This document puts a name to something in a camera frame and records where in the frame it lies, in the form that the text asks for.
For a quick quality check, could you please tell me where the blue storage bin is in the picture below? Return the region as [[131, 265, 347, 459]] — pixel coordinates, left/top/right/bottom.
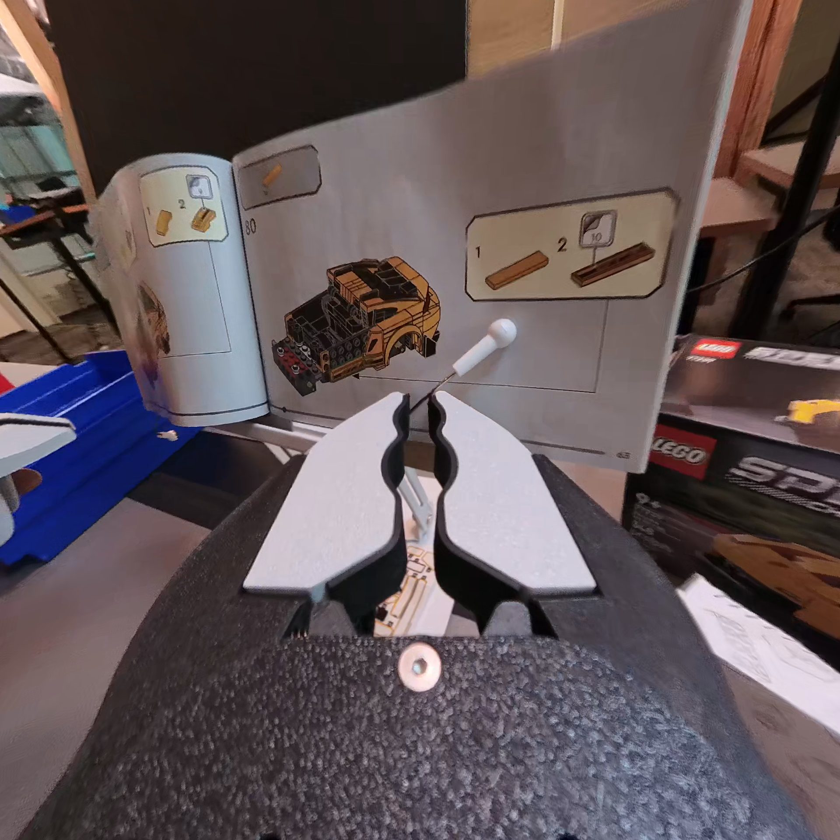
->
[[0, 351, 198, 568]]

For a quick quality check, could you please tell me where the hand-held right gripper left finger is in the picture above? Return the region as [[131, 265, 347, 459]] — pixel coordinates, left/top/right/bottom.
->
[[243, 392, 411, 605]]

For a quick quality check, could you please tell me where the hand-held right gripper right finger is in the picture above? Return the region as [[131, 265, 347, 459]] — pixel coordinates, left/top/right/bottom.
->
[[428, 390, 598, 598]]

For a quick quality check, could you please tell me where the large white paper bag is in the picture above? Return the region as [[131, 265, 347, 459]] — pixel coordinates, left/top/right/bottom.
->
[[676, 574, 840, 742]]

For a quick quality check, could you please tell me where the lego set box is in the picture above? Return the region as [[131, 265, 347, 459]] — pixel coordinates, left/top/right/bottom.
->
[[622, 335, 840, 641]]

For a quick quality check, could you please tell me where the lego instruction booklet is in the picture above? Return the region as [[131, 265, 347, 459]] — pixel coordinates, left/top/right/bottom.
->
[[88, 7, 756, 473]]

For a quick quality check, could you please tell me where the white book stand tray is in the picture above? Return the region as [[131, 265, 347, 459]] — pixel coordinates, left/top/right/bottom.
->
[[203, 420, 329, 455]]

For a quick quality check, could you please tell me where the lego sticker sheet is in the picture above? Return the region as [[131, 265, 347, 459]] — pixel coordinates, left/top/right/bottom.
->
[[377, 545, 437, 636]]

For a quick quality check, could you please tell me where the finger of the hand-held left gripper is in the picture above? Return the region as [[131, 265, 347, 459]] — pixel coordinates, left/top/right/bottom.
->
[[0, 413, 77, 479]]

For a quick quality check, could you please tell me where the background standing desk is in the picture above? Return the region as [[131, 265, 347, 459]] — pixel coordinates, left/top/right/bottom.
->
[[0, 200, 122, 362]]

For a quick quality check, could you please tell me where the black backdrop panel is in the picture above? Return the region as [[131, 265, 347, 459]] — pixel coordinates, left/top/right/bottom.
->
[[45, 0, 468, 191]]

